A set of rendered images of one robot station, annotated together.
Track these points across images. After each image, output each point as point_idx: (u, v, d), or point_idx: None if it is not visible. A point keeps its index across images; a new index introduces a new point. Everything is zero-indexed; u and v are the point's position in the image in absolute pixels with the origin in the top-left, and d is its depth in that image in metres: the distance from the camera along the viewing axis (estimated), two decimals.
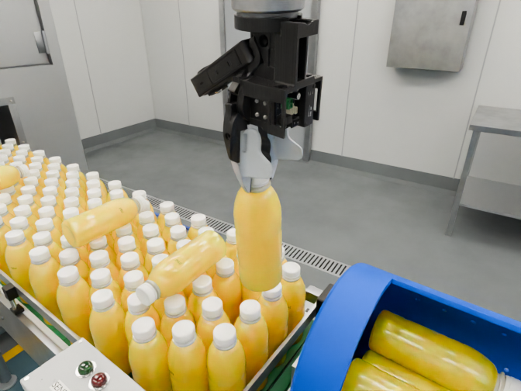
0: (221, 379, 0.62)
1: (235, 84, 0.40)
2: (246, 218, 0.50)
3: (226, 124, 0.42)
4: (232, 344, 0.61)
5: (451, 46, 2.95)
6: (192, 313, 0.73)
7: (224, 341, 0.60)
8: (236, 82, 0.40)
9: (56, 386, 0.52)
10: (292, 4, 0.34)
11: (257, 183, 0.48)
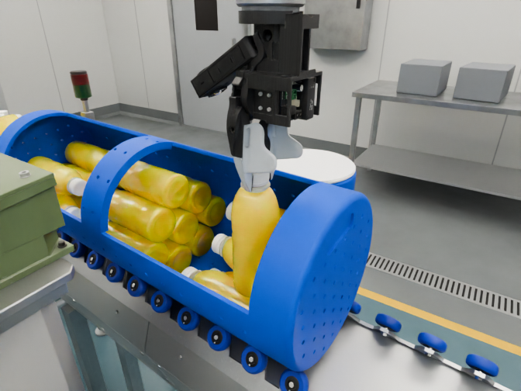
0: None
1: (239, 78, 0.41)
2: (246, 218, 0.49)
3: (230, 118, 0.42)
4: None
5: (352, 27, 3.36)
6: None
7: None
8: (240, 77, 0.41)
9: None
10: None
11: (257, 182, 0.48)
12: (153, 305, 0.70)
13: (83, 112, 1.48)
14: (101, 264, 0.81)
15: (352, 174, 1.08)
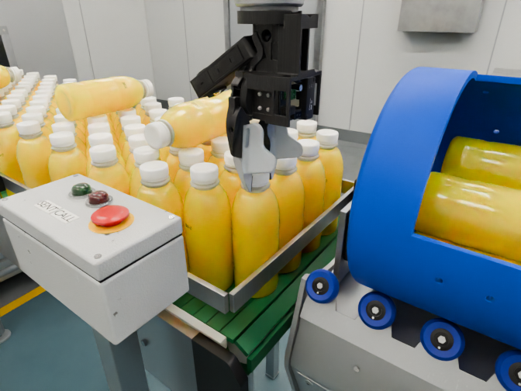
0: (250, 231, 0.50)
1: (238, 78, 0.41)
2: None
3: (229, 118, 0.42)
4: (264, 185, 0.49)
5: (467, 5, 2.83)
6: None
7: (256, 176, 0.48)
8: (239, 77, 0.41)
9: (43, 204, 0.40)
10: None
11: None
12: None
13: None
14: None
15: None
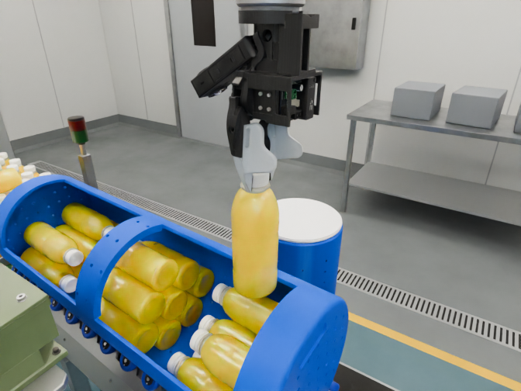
0: (250, 231, 0.50)
1: (239, 77, 0.41)
2: (208, 362, 0.61)
3: (230, 117, 0.42)
4: (264, 185, 0.49)
5: (347, 48, 3.40)
6: None
7: (256, 177, 0.48)
8: (240, 77, 0.41)
9: None
10: None
11: (195, 340, 0.65)
12: (143, 382, 0.74)
13: (81, 156, 1.52)
14: (95, 334, 0.86)
15: (338, 230, 1.12)
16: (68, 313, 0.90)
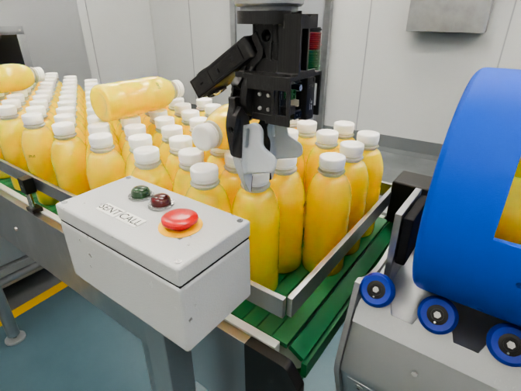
0: None
1: (238, 78, 0.41)
2: None
3: (229, 118, 0.42)
4: None
5: (477, 5, 2.82)
6: None
7: None
8: (239, 77, 0.41)
9: (105, 207, 0.39)
10: None
11: None
12: None
13: None
14: None
15: None
16: None
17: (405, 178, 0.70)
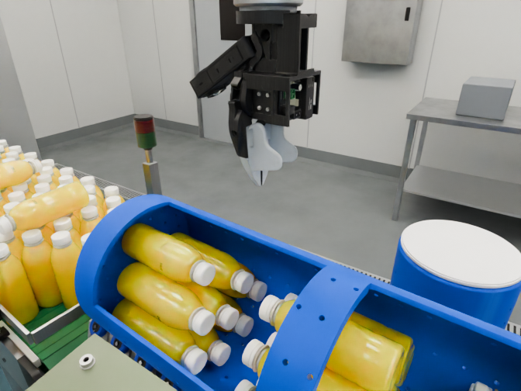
0: None
1: (237, 78, 0.41)
2: None
3: (232, 122, 0.43)
4: None
5: (398, 41, 3.11)
6: None
7: None
8: (239, 77, 0.41)
9: None
10: None
11: None
12: None
13: (146, 164, 1.23)
14: None
15: None
16: None
17: None
